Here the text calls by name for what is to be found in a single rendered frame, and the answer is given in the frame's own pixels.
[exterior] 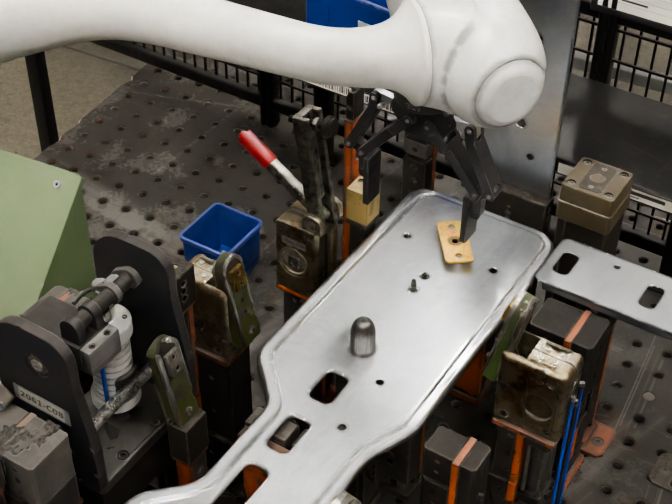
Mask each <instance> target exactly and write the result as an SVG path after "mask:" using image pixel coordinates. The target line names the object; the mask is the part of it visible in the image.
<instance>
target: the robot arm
mask: <svg viewBox="0 0 672 504"><path fill-rule="evenodd" d="M386 3H387V6H388V9H389V13H390V18H389V19H388V20H386V21H384V22H382V23H379V24H376V25H372V26H366V27H357V28H335V27H326V26H320V25H315V24H310V23H305V22H301V21H297V20H294V19H290V18H286V17H283V16H279V15H276V14H272V13H268V12H265V11H261V10H258V9H254V8H250V7H247V6H243V5H240V4H236V3H232V2H229V1H225V0H0V64H2V63H5V62H8V61H12V60H15V59H18V58H21V57H24V56H28V55H32V54H36V53H39V52H43V51H47V50H51V49H54V48H58V47H62V46H66V45H71V44H75V43H81V42H87V41H96V40H125V41H134V42H141V43H147V44H152V45H157V46H161V47H166V48H170V49H174V50H178V51H182V52H187V53H191V54H195V55H199V56H203V57H207V58H211V59H215V60H219V61H224V62H228V63H232V64H236V65H240V66H244V67H248V68H252V69H256V70H261V71H265V72H269V73H273V74H277V75H281V76H286V77H290V78H294V79H299V80H304V81H309V82H314V83H320V84H326V85H333V86H344V87H359V88H376V89H375V90H374V91H373V92H371V93H370V95H369V101H368V107H367V108H366V110H365V111H364V113H363V114H362V116H361V117H360V119H359V120H358V122H357V123H356V125H355V126H354V128H353V129H352V131H351V132H350V134H349V135H348V137H347V138H346V140H345V141H344V144H345V146H346V147H347V148H354V149H355V150H356V151H357V154H358V155H359V166H358V167H359V168H358V172H359V174H360V175H361V176H363V201H362V203H363V204H366V205H368V204H369V203H370V202H371V201H372V200H373V199H374V198H375V197H376V196H377V195H378V194H379V193H380V170H381V148H379V146H380V145H382V144H383V143H385V142H386V141H387V140H389V139H390V138H392V137H393V136H395V135H397V134H398V133H400V132H401V131H402V130H404V131H405V132H406V133H407V134H408V137H411V138H414V139H420V140H422V141H423V142H425V143H427V144H430V145H432V144H433V143H434V145H435V147H436V148H437V150H438V151H439V153H440V154H444V155H445V157H446V158H447V160H448V162H449V163H450V165H451V166H452V168H453V169H454V171H455V173H456V174H457V176H458V177H459V179H460V181H461V182H462V184H463V185H464V187H465V188H466V190H467V193H466V195H465V196H464V197H463V207H462V217H461V228H460V238H459V242H462V243H464V244H465V243H466V242H467V241H468V239H469V238H470V237H471V236H472V235H473V234H474V232H475V231H476V225H477V220H478V219H479V218H480V216H481V215H482V214H483V213H484V210H485V201H486V200H488V201H493V200H494V199H495V198H496V197H497V195H498V194H499V193H500V192H501V191H502V189H503V185H502V183H501V180H500V177H499V174H498V172H497V169H496V166H495V164H494V161H493V158H492V156H491V153H490V150H489V147H488V145H487V142H486V139H485V137H484V128H491V129H498V128H504V127H508V126H510V125H513V124H515V123H517V122H518V121H520V120H521V119H523V118H524V117H525V116H527V115H528V114H529V113H530V112H531V111H532V110H533V109H534V107H535V106H536V105H537V103H538V101H539V100H540V97H541V94H542V89H543V85H544V79H545V70H546V64H547V62H546V56H545V52H544V48H543V45H542V42H541V39H540V37H539V35H538V32H537V30H536V28H535V26H534V24H533V23H532V21H531V19H530V17H529V16H528V14H527V12H526V11H525V9H524V8H523V6H522V5H521V3H520V2H519V0H386ZM388 89H389V90H393V91H394V94H393V93H391V92H389V91H388ZM389 104H390V105H391V108H392V110H393V112H394V114H395V115H396V117H397V119H396V120H394V121H393V122H392V123H390V124H389V125H387V126H386V127H385V128H383V129H382V130H381V131H379V132H378V133H376V134H375V135H374V136H372V137H370V138H369V139H368V140H367V139H365V138H364V137H363V136H364V134H365V133H366V131H367V130H368V128H369V127H370V126H371V124H372V123H373V121H374V120H375V118H376V117H377V115H378V114H379V112H380V111H381V110H382V108H385V107H387V106H388V105H389ZM456 128H458V129H459V130H460V131H461V133H462V135H460V134H459V132H458V130H457V129H456ZM447 135H448V136H449V139H448V140H447V141H446V142H445V141H444V140H443V139H444V138H445V137H446V136H447ZM461 138H462V139H465V145H466V148H467V150H466V148H465V147H464V145H463V144H462V142H461ZM467 151H468V152H467Z"/></svg>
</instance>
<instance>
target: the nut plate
mask: <svg viewBox="0 0 672 504"><path fill-rule="evenodd" d="M449 226H453V227H455V228H454V229H449V228H448V227H449ZM460 228H461V221H441V222H438V223H437V230H438V234H439V238H440V242H441V246H442V250H443V254H444V258H445V262H446V263H448V264H454V263H471V262H473V261H474V257H473V253H472V249H471V246H470V242H469V239H468V241H467V242H466V243H465V244H464V243H462V242H459V238H460ZM456 255H461V256H462V257H461V258H457V257H455V256H456Z"/></svg>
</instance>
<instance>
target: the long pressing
mask: <svg viewBox="0 0 672 504"><path fill-rule="evenodd" d="M462 207H463V201H460V200H457V199H455V198H452V197H450V196H447V195H444V194H441V193H438V192H435V191H432V190H430V189H424V188H423V189H418V190H415V191H412V192H411V193H409V194H408V195H407V196H406V197H405V198H404V199H403V200H402V201H401V202H400V203H399V204H398V205H397V206H396V207H395V208H394V209H393V210H392V211H391V212H390V213H389V214H388V215H387V217H386V218H385V219H384V220H383V221H382V222H381V223H380V224H379V225H378V226H377V227H376V228H375V229H374V230H373V231H372V232H371V233H370V234H369V235H368V236H367V237H366V238H365V240H364V241H363V242H362V243H361V244H360V245H359V246H358V247H357V248H356V249H355V250H354V251H353V252H352V253H351V254H350V255H349V256H348V257H347V258H346V259H345V260H344V262H343V263H342V264H341V265H340V266H339V267H338V268H337V269H336V270H335V271H334V272H333V273H332V274H331V275H330V276H329V277H328V278H327V279H326V280H325V281H324V282H323V283H322V285H321V286H320V287H319V288H318V289H317V290H316V291H315V292H314V293H313V294H312V295H311V296H310V297H309V298H308V299H307V300H306V301H305V302H304V303H303V304H302V305H301V307H300V308H299V309H298V310H297V311H296V312H295V313H294V314H293V315H292V316H291V317H290V318H289V319H288V320H287V321H286V322H285V323H284V324H283V325H282V326H281V327H280V328H279V330H278V331H277V332H276V333H275V334H274V335H273V336H272V337H271V338H270V339H269V340H268V341H267V342H266V343H265V344H264V345H263V346H262V348H261V349H260V351H259V354H258V358H257V364H258V373H259V376H260V380H261V384H262V388H263V392H264V396H265V400H266V405H265V408H264V410H263V411H262V413H261V414H260V415H259V416H258V417H257V418H256V419H255V420H254V422H253V423H252V424H251V425H250V426H249V427H248V428H247V429H246V430H245V431H244V433H243V434H242V435H241V436H240V437H239V438H238V439H237V440H236V441H235V443H234V444H233V445H232V446H231V447H230V448H229V449H228V450H227V451H226V452H225V454H224V455H223V456H222V457H221V458H220V459H219V460H218V461H217V462H216V464H215V465H214V466H213V467H212V468H211V469H210V470H209V471H208V472H207V473H206V474H205V475H204V476H203V477H201V478H200V479H198V480H196V481H194V482H191V483H188V484H184V485H178V486H172V487H167V488H161V489H155V490H149V491H145V492H142V493H139V494H137V495H135V496H133V497H132V498H130V499H129V500H128V501H127V502H125V503H124V504H213V503H214V502H215V501H216V500H217V498H218V497H219V496H220V495H221V494H222V493H223V492H224V490H225V489H226V488H227V487H228V486H229V485H230V484H231V483H232V481H233V480H234V479H235V478H236V477H237V476H238V475H239V473H240V472H241V471H242V470H243V469H244V468H245V467H246V466H249V465H253V466H256V467H258V468H260V469H262V470H264V471H265V472H266V473H267V475H268V476H267V478H266V480H265V481H264V482H263V483H262V484H261V485H260V487H259V488H258V489H257V490H256V491H255V492H254V494H253V495H252V496H251V497H250V498H249V499H248V501H247V502H246V503H245V504H330V502H331V501H332V500H333V499H334V497H335V496H338V494H339V493H340V492H341V491H343V490H345V491H346V490H347V489H348V487H349V486H350V485H351V483H352V482H353V481H354V480H355V478H356V477H357V476H358V475H359V473H360V472H361V471H362V469H363V468H364V467H365V466H366V465H367V464H368V463H369V462H370V461H371V460H373V459H374V458H376V457H378V456H379V455H381V454H383V453H385V452H387V451H389V450H391V449H393V448H394V447H396V446H398V445H400V444H402V443H404V442H406V441H408V440H409V439H411V438H412V437H414V436H415V435H416V434H417V433H418V432H419V431H420V429H421V428H422V427H423V426H424V424H425V423H426V422H427V420H428V419H429V418H430V416H431V415H432V414H433V412H434V411H435V410H436V409H437V407H438V406H439V405H440V403H441V402H442V401H443V399H444V398H445V397H446V396H447V394H448V393H449V392H450V390H451V389H452V388H453V386H454V385H455V384H456V382H457V381H458V380H459V379H460V377H461V376H462V375H463V373H464V372H465V371H466V369H467V368H468V367H469V365H470V364H471V363H472V362H473V360H474V359H475V358H476V356H477V355H478V354H479V352H480V351H481V350H482V348H483V347H484V346H485V345H486V343H487V342H488V341H489V339H490V338H491V337H492V335H493V334H494V333H495V331H496V330H497V329H498V328H499V326H500V325H501V324H502V322H503V321H502V320H501V317H502V315H503V312H504V310H505V309H506V308H507V306H508V305H509V304H510V303H511V301H512V300H513V299H514V297H515V296H516V295H519V294H520V293H521V291H522V290H525V291H527V290H528V288H529V287H530V286H531V284H532V283H533V282H534V280H535V279H536V276H535V275H536V273H537V271H538V270H539V269H540V267H541V266H542V265H543V263H544V262H545V261H546V260H547V258H548V257H549V256H550V254H551V253H552V252H553V250H554V246H553V243H552V241H551V240H550V238H549V237H548V236H546V235H545V234H544V233H542V232H540V231H538V230H536V229H533V228H531V227H528V226H525V225H523V224H520V223H518V222H515V221H512V220H510V219H507V218H505V217H502V216H499V215H497V214H494V213H491V212H489V211H486V210H484V213H483V214H482V215H481V216H480V218H479V219H478V220H477V225H476V231H475V232H474V234H473V235H472V236H471V237H470V238H469V242H470V246H471V249H472V253H473V257H474V261H473V262H471V263H454V264H448V263H446V262H445V258H444V254H443V250H442V246H441V242H440V238H439V234H438V230H437V223H438V222H441V221H461V217H462ZM405 234H409V235H410V236H411V237H410V238H405V237H404V235H405ZM490 269H496V271H497V272H495V273H491V272H490V271H489V270H490ZM423 272H427V273H428V276H429V278H428V279H422V278H421V277H420V275H422V273H423ZM412 279H416V281H417V286H416V288H417V289H418V291H417V292H410V291H409V288H410V286H411V280H412ZM360 316H367V317H369V318H370V319H371V320H372V321H373V322H374V324H375V328H376V351H375V352H374V353H373V354H372V355H370V356H368V357H358V356H355V355H354V354H352V353H351V351H350V349H349V347H350V330H351V326H352V323H353V322H354V320H355V319H356V318H358V317H360ZM329 373H335V374H337V375H339V376H342V377H344V378H345V379H347V381H348V383H347V385H346V386H345V387H344V388H343V389H342V391H341V392H340V393H339V394H338V395H337V396H336V398H335V399H334V400H333V401H332V402H330V403H327V404H326V403H321V402H319V401H317V400H315V399H313V398H312V397H311V396H310V393H311V392H312V390H313V389H314V388H315V387H316V386H317V385H318V384H319V382H320V381H321V380H322V379H323V378H324V377H325V376H326V375H327V374H329ZM377 380H382V381H383V382H384V383H383V384H381V385H379V384H377V383H376V381H377ZM292 417H293V418H297V419H299V420H302V421H304V422H306V423H307V424H308V425H309V429H308V430H307V432H306V433H305V434H304V435H303V436H302V437H301V439H300V440H299V441H298V442H297V443H296V444H295V446H294V447H293V448H292V449H291V450H290V451H289V452H287V453H279V452H277V451H275V450H273V449H271V448H269V447H268V446H267V442H268V440H269V439H270V438H271V437H272V436H273V435H274V434H275V432H276V431H277V430H278V429H279V428H280V427H281V426H282V425H283V423H284V422H285V421H286V420H287V419H289V418H292ZM339 425H345V426H346V429H345V430H339V429H338V426H339Z"/></svg>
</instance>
